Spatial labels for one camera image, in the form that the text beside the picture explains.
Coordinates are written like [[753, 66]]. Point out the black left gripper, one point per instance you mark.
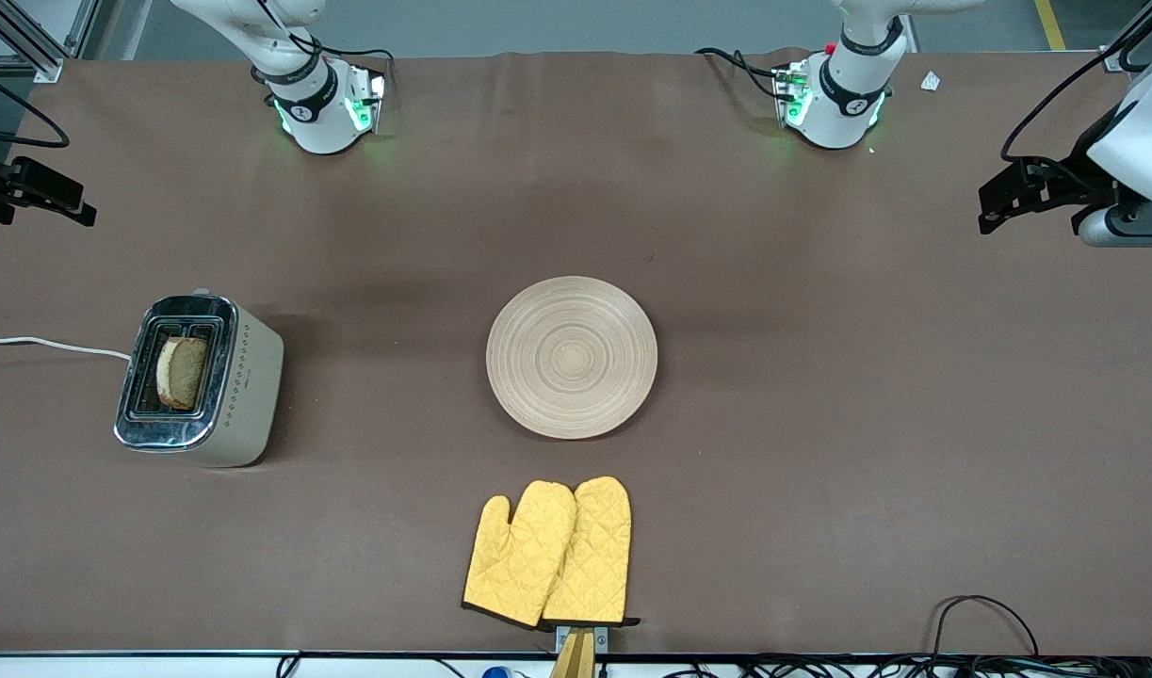
[[1077, 179]]

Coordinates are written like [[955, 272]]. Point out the brown toast slice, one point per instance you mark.
[[185, 372]]

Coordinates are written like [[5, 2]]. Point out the round wooden plate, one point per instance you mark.
[[572, 358]]

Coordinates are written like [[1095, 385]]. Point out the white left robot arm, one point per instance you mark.
[[835, 118]]

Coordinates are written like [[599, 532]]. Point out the small white paper scrap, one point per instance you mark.
[[931, 81]]

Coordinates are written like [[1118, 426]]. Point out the beige chrome toaster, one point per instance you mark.
[[246, 395]]

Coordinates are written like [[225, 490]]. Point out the brown table cover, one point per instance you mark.
[[820, 424]]

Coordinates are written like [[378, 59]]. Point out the yellow quilted oven mitt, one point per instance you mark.
[[594, 556], [514, 565]]

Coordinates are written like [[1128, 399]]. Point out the aluminium frame profile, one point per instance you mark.
[[1127, 38], [39, 52]]

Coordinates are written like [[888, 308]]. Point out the small metal bracket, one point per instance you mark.
[[601, 638]]

